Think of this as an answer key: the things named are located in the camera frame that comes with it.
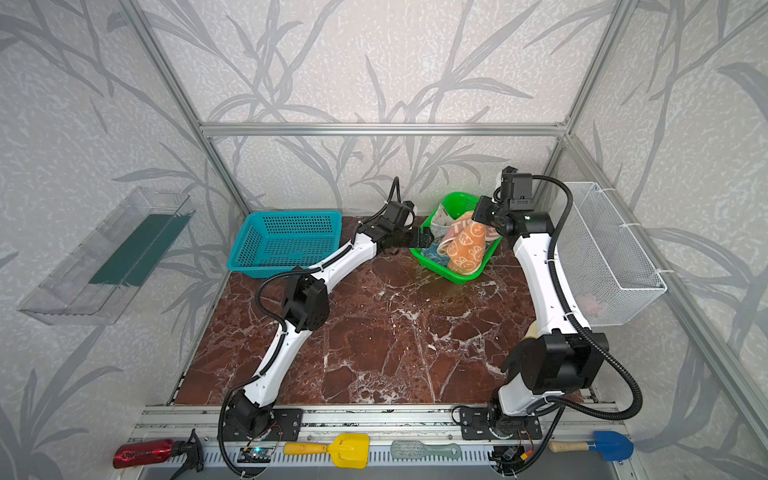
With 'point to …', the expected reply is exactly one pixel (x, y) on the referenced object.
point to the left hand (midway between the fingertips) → (429, 229)
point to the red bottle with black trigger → (145, 452)
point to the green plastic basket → (455, 204)
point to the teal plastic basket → (273, 244)
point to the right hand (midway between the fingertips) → (483, 198)
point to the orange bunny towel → (465, 242)
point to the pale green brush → (414, 449)
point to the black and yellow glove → (532, 351)
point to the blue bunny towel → (431, 251)
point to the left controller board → (254, 455)
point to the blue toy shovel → (615, 446)
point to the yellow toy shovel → (349, 450)
